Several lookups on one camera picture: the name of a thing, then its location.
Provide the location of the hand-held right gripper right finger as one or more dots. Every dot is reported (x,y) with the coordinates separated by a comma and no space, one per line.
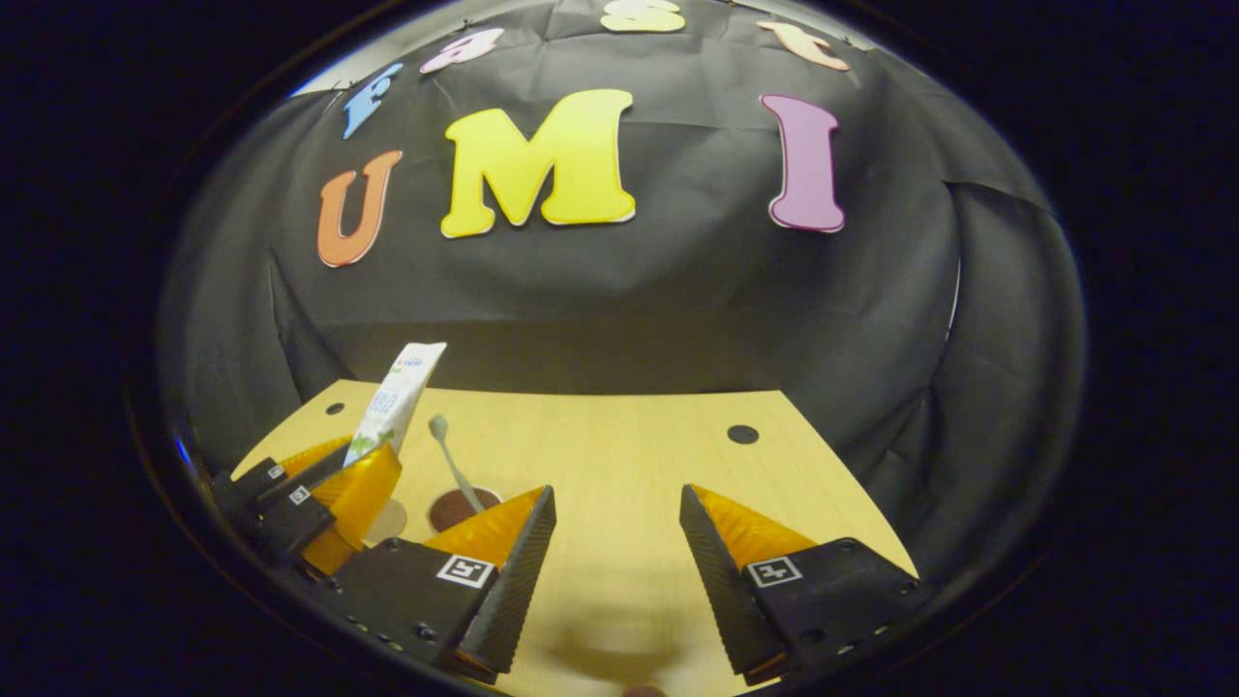
(721,590)

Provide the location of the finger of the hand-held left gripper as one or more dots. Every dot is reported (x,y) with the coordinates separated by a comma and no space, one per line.
(256,481)
(290,523)

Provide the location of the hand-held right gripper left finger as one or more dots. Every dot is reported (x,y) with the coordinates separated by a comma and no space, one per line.
(518,590)

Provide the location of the round brown coaster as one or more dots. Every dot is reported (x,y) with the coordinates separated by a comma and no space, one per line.
(389,523)

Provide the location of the beige cup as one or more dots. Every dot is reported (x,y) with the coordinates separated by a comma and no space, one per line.
(447,513)

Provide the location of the pale green toothbrush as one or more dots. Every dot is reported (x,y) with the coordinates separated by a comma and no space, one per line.
(450,455)

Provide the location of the white toothpaste tube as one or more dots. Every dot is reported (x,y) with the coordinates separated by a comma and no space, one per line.
(397,397)

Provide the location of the black backdrop cloth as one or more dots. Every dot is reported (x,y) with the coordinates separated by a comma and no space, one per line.
(678,319)

